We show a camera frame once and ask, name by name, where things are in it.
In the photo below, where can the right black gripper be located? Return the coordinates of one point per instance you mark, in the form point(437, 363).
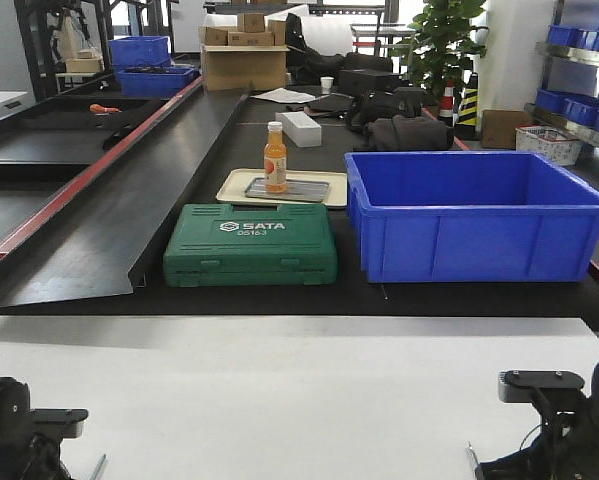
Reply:
point(567, 446)

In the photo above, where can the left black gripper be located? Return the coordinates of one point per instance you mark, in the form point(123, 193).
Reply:
point(25, 454)

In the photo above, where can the green black screwdriver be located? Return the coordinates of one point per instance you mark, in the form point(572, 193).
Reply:
point(474, 462)
point(99, 468)

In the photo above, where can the beige plastic tray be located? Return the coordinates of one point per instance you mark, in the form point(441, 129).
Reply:
point(233, 190)

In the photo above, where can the small metal tray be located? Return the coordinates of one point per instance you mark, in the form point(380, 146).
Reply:
point(296, 190)

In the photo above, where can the large blue plastic bin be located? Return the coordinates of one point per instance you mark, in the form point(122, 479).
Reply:
point(470, 216)

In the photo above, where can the green SATA tool case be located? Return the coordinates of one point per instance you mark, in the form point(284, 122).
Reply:
point(217, 245)

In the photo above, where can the white mesh basket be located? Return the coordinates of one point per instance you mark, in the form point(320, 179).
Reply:
point(559, 147)

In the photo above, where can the dark folded jacket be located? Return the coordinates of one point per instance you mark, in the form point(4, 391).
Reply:
point(402, 134)

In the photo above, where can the blue bin far left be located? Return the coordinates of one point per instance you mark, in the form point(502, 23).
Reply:
point(157, 84)

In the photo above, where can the orange juice bottle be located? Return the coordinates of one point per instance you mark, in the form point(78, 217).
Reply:
point(275, 159)

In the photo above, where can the green potted plant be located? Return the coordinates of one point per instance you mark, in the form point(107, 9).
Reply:
point(444, 44)

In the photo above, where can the white rectangular box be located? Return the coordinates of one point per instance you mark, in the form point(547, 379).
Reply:
point(300, 128)

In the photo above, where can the white paper cup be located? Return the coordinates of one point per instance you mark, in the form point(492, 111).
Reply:
point(326, 84)

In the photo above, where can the large open cardboard box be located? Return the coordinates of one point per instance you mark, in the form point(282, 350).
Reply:
point(259, 68)

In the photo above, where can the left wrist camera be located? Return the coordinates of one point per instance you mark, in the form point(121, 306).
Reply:
point(59, 424)

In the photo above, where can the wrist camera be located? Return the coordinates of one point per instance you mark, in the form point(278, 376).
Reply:
point(59, 424)
point(517, 386)

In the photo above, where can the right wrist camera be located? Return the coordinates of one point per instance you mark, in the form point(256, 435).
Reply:
point(517, 386)

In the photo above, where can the orange handled tool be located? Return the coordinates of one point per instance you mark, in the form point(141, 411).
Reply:
point(100, 109)

